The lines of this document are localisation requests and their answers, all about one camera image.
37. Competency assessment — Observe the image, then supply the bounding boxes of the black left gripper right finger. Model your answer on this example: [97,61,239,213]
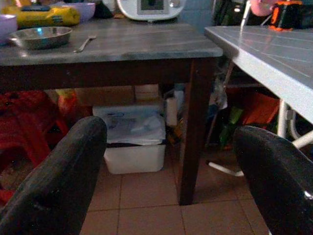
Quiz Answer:
[232,125,313,235]

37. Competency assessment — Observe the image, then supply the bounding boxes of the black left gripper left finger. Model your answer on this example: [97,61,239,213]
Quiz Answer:
[0,116,108,235]

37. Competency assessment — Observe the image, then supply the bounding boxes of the red plastic stool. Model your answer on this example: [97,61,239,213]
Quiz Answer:
[0,90,70,204]

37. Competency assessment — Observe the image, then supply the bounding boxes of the green packet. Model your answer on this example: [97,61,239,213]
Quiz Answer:
[219,106,244,147]

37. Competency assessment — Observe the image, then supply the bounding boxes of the yellow and orange bag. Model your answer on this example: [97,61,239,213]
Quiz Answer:
[56,89,81,118]

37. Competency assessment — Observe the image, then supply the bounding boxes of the white plastic storage bin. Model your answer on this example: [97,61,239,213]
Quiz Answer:
[104,143,167,175]

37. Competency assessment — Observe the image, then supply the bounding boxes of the white printed plastic bag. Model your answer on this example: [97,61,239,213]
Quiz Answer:
[92,105,167,146]

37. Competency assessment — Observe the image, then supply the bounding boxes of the brown cardboard box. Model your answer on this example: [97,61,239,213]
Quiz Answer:
[73,84,159,107]

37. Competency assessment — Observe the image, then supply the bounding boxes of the silver fork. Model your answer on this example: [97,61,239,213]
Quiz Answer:
[73,35,97,53]

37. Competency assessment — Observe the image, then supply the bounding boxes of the steel plate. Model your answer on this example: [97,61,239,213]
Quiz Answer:
[8,26,73,50]

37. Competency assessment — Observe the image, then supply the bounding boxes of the yellow kitchen wipes pack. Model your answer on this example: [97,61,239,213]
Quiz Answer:
[1,5,81,29]

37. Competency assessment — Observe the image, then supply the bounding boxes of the orange and black device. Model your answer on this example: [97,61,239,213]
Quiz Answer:
[268,0,313,32]

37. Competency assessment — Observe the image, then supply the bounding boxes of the white pole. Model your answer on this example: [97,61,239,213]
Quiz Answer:
[240,0,252,28]

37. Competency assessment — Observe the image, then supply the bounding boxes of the small purple bowl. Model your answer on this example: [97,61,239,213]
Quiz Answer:
[55,2,96,23]

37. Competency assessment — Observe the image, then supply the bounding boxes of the pink object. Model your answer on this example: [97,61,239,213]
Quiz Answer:
[249,0,277,17]

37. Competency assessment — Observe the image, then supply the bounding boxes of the white food processor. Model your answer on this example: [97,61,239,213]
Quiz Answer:
[116,0,187,22]

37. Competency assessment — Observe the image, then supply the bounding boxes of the dark wooden table frame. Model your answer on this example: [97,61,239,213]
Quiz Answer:
[0,57,221,206]

